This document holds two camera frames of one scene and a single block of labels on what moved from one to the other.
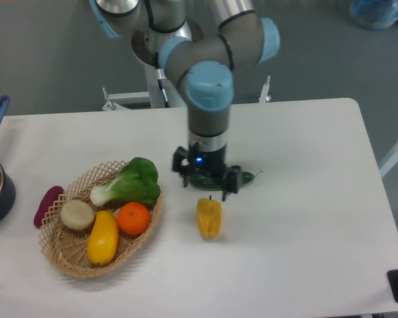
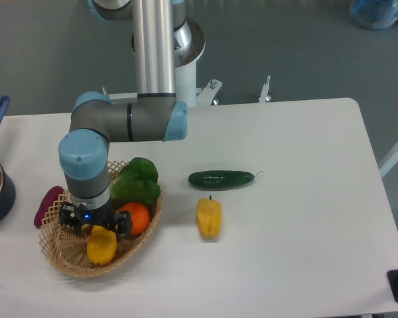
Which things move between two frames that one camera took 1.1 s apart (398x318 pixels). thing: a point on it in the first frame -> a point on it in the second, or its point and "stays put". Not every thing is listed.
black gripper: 211,163 -> 79,216
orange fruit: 133,218 stays put
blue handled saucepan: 0,190 stays put
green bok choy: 137,182 stays put
